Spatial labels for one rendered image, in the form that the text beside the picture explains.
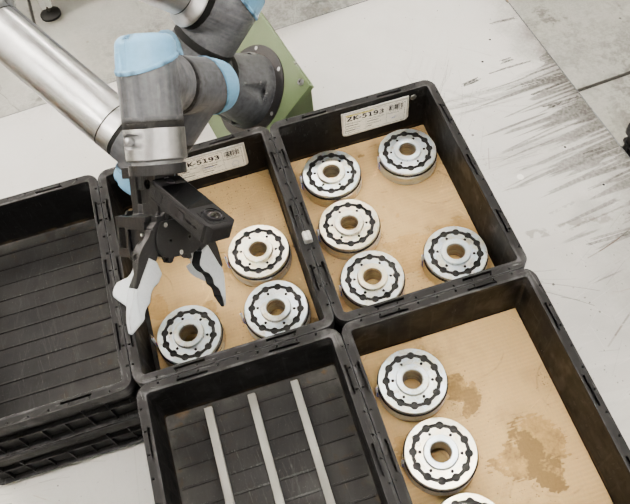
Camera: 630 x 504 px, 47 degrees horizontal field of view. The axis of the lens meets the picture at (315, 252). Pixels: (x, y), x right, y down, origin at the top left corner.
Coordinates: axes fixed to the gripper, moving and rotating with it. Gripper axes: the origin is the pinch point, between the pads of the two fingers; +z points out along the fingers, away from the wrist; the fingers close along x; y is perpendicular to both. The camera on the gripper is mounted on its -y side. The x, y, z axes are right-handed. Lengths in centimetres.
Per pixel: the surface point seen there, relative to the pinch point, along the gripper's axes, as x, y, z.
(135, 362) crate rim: -1.8, 14.1, 8.2
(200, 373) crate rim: -7.4, 6.8, 10.3
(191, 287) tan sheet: -19.6, 21.7, 1.8
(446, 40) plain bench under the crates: -93, 14, -40
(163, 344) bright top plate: -10.2, 18.3, 8.5
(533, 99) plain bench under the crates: -92, -7, -26
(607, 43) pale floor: -211, 18, -45
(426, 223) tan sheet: -48.9, -6.1, -5.6
